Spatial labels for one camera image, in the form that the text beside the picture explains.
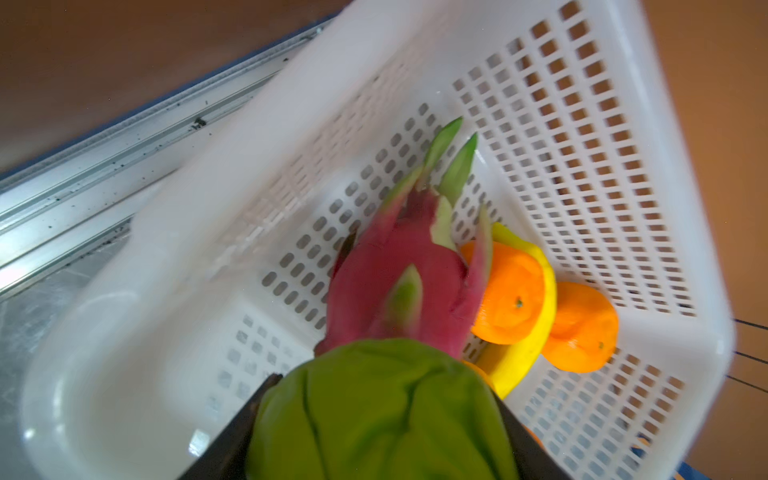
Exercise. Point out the yellow banana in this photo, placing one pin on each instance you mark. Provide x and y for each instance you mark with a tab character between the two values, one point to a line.
506	365

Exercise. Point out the aluminium front rail frame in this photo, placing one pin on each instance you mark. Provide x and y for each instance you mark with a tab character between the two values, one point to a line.
54	207

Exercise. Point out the white perforated plastic basket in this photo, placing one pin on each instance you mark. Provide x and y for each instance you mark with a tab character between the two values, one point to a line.
224	278

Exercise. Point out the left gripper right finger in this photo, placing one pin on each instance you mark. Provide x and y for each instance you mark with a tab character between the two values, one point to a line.
532	461

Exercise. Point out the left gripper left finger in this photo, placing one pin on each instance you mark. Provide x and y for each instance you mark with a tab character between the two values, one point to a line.
225	458

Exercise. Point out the pink dragon fruit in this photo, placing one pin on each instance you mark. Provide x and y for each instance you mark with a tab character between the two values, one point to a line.
404	276

